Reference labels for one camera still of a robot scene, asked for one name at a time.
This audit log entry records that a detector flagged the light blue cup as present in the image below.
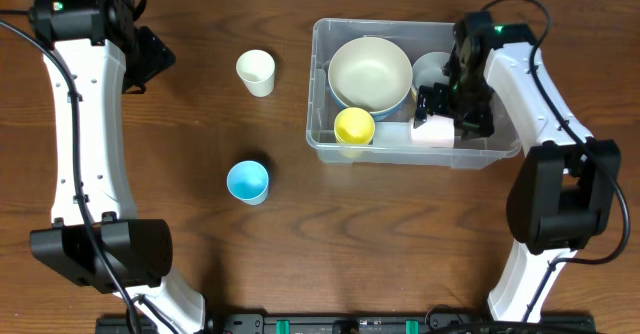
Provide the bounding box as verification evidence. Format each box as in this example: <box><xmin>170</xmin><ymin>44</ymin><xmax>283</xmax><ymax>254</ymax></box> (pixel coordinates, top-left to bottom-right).
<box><xmin>226</xmin><ymin>160</ymin><xmax>270</xmax><ymax>206</ymax></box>

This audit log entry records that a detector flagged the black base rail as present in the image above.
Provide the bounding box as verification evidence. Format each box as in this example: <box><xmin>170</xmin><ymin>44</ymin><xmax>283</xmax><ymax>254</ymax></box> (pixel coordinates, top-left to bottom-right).
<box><xmin>94</xmin><ymin>309</ymin><xmax>596</xmax><ymax>334</ymax></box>

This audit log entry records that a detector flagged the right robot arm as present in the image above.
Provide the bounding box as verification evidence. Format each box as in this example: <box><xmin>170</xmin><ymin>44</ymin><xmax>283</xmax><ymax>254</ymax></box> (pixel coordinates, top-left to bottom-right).
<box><xmin>412</xmin><ymin>9</ymin><xmax>630</xmax><ymax>323</ymax></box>

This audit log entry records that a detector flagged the pale green cup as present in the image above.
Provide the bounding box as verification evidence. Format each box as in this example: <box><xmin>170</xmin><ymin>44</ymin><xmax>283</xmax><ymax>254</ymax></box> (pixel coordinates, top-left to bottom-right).
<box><xmin>236</xmin><ymin>49</ymin><xmax>276</xmax><ymax>97</ymax></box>

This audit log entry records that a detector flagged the clear plastic storage container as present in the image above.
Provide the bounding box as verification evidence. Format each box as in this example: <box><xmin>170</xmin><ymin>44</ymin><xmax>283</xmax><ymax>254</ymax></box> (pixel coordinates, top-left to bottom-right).
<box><xmin>306</xmin><ymin>18</ymin><xmax>521</xmax><ymax>170</ymax></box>

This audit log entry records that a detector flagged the left black cable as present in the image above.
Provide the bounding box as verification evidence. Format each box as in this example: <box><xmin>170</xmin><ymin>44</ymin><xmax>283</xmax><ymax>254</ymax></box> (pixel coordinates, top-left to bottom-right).
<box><xmin>0</xmin><ymin>0</ymin><xmax>176</xmax><ymax>334</ymax></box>

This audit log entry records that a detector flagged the pink cup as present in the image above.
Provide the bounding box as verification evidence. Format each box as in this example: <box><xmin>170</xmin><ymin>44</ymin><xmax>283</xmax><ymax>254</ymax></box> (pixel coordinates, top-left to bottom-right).
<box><xmin>410</xmin><ymin>115</ymin><xmax>455</xmax><ymax>148</ymax></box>

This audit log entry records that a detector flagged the white label sticker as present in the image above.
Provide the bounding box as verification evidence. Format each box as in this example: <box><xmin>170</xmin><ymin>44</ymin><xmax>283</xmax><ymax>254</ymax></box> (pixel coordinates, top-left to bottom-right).
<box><xmin>372</xmin><ymin>121</ymin><xmax>411</xmax><ymax>147</ymax></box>

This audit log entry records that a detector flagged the grey small bowl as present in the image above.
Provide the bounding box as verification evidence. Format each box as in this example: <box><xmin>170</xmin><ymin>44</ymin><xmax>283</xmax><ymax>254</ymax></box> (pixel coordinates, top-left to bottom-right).
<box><xmin>411</xmin><ymin>52</ymin><xmax>450</xmax><ymax>98</ymax></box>

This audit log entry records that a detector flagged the cream large bowl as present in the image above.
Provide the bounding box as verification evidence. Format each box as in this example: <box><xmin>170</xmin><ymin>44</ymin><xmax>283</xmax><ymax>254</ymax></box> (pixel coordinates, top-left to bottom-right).
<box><xmin>327</xmin><ymin>37</ymin><xmax>413</xmax><ymax>113</ymax></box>

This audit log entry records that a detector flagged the yellow cup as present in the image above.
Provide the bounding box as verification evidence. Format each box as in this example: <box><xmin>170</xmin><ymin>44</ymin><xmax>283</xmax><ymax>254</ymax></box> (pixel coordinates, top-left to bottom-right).
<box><xmin>334</xmin><ymin>107</ymin><xmax>375</xmax><ymax>145</ymax></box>
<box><xmin>338</xmin><ymin>142</ymin><xmax>368</xmax><ymax>160</ymax></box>

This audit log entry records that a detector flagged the right black cable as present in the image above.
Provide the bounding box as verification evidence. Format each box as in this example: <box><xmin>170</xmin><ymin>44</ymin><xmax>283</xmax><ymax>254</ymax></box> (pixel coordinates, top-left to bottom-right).
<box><xmin>479</xmin><ymin>0</ymin><xmax>632</xmax><ymax>323</ymax></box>

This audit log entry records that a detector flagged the dark blue bowl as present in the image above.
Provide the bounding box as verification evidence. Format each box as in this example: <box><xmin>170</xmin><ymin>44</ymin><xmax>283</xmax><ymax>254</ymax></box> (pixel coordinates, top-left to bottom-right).
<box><xmin>328</xmin><ymin>88</ymin><xmax>409</xmax><ymax>109</ymax></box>
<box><xmin>371</xmin><ymin>103</ymin><xmax>404</xmax><ymax>121</ymax></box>

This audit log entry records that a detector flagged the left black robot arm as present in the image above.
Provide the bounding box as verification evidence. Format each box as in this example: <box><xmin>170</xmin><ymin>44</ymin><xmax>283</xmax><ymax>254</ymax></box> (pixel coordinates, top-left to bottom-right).
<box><xmin>29</xmin><ymin>0</ymin><xmax>207</xmax><ymax>333</ymax></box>

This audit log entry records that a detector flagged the black cable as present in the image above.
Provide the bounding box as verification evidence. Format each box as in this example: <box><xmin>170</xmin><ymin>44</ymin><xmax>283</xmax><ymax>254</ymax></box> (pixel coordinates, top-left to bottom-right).
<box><xmin>0</xmin><ymin>0</ymin><xmax>176</xmax><ymax>334</ymax></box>
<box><xmin>479</xmin><ymin>0</ymin><xmax>632</xmax><ymax>323</ymax></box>

